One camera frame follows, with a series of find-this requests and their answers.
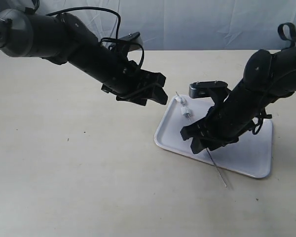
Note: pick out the white marshmallow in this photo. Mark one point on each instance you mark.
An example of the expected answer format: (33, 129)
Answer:
(186, 112)
(180, 100)

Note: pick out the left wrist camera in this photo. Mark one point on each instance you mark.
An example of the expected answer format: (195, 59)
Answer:
(131, 42)

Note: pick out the white backdrop curtain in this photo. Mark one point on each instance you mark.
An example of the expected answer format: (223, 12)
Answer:
(185, 24)

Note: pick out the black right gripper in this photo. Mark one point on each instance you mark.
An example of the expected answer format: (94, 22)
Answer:
(221, 126)

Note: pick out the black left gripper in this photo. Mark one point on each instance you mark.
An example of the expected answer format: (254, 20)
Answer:
(127, 82)

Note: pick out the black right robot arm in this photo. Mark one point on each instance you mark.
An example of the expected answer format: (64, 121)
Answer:
(267, 77)

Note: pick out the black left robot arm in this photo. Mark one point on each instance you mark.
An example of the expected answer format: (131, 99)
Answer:
(65, 39)

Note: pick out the thin metal skewer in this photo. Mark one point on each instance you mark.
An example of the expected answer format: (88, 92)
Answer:
(220, 175)

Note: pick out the white plastic tray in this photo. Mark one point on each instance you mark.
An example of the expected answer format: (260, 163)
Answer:
(250, 156)

